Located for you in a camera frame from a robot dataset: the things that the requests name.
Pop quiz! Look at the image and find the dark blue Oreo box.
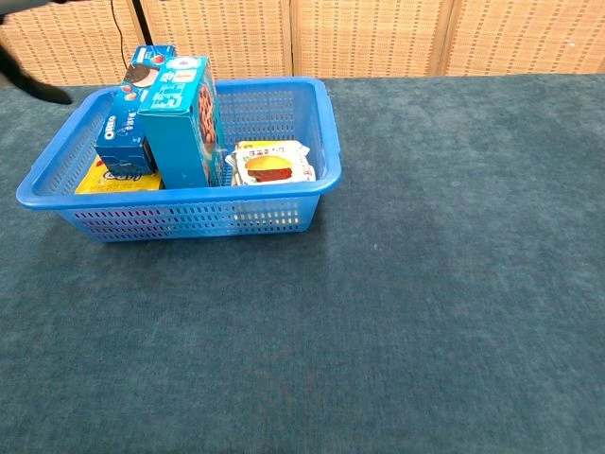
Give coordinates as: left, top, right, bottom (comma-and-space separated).
94, 44, 178, 176

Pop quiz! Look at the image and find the blue plastic perforated basket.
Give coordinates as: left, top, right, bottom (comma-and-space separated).
15, 76, 343, 244

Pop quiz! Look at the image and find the yellow cracker bag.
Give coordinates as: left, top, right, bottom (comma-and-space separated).
234, 139, 297, 149

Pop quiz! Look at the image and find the thin black hanging cable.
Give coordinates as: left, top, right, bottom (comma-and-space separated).
111, 0, 131, 73

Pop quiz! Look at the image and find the yellow red snack bag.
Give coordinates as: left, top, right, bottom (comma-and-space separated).
74, 155, 164, 195

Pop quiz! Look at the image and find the black tripod stand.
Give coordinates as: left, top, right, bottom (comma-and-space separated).
130, 0, 155, 47

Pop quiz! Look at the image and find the teal table cloth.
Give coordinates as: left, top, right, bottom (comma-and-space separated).
0, 73, 605, 454

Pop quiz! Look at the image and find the light blue cookie box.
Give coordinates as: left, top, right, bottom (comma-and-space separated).
136, 56, 228, 190

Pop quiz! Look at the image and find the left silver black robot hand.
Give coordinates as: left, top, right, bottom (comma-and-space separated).
0, 18, 73, 106

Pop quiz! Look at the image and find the white burger picture packet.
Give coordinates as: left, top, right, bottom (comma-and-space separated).
225, 141, 317, 187

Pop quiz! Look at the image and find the bamboo folding screen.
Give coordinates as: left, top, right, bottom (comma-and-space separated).
0, 0, 605, 89

